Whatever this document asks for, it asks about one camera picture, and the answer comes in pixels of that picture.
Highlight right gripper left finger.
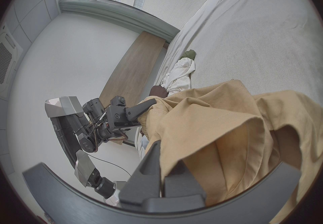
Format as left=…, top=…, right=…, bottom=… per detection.
left=118, top=139, right=162, bottom=208

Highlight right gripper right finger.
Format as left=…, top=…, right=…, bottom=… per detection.
left=164, top=159, right=207, bottom=206

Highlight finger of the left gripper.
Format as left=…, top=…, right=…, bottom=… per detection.
left=126, top=99, right=157, bottom=121
left=115, top=120, right=142, bottom=130

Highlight tan shorts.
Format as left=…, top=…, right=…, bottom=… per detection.
left=137, top=79, right=323, bottom=224

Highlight pale blue garment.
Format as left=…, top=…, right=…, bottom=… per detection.
left=138, top=134, right=152, bottom=160

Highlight brown garment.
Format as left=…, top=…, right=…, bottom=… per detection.
left=149, top=85, right=168, bottom=98

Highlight cream garment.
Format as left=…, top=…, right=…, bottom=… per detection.
left=161, top=57, right=196, bottom=93

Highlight grey-green curtain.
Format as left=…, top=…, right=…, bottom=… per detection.
left=59, top=0, right=181, bottom=43

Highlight white ceiling air conditioner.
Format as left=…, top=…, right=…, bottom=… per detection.
left=0, top=24, right=24, bottom=98

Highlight bed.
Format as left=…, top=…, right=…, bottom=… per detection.
left=99, top=0, right=323, bottom=161

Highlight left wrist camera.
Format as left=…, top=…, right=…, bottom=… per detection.
left=110, top=95, right=127, bottom=108

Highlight black cable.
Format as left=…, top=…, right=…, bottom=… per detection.
left=91, top=155, right=132, bottom=176

